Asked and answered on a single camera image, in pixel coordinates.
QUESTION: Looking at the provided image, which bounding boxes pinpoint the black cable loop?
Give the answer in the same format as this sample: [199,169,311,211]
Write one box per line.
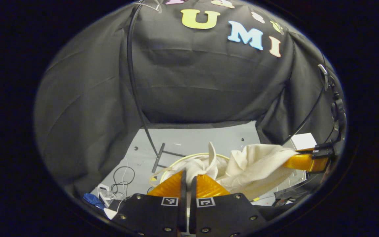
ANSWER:
[112,166,136,195]

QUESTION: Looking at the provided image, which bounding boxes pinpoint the small white box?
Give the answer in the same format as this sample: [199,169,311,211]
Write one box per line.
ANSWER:
[291,133,317,150]

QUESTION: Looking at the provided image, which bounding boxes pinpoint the cream collared shirt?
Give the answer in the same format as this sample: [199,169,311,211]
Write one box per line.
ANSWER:
[150,142,299,201]

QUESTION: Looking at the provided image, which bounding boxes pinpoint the white power adapter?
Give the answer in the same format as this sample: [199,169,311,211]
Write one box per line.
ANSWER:
[97,184,118,207]

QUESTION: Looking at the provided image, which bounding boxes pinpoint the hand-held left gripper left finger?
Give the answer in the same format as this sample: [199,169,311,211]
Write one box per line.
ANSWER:
[112,170,187,237]

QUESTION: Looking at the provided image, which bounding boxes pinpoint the black camera stand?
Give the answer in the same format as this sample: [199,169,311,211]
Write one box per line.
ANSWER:
[318,64,347,145]

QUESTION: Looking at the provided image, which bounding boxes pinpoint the white laundry hamper yellow rim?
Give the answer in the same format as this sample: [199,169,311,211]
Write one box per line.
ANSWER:
[158,152,262,202]

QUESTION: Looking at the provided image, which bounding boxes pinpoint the black clothes rack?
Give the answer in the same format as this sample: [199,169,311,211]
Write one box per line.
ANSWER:
[126,2,326,173]

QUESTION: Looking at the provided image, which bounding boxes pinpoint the black backdrop cloth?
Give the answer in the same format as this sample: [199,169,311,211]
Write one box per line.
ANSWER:
[34,0,344,198]

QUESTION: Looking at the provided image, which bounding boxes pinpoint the blue cloth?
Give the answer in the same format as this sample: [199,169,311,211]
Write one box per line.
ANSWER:
[83,193,106,210]

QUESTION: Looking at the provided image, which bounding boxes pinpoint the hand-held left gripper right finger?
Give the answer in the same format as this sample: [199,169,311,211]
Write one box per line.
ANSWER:
[189,174,268,237]

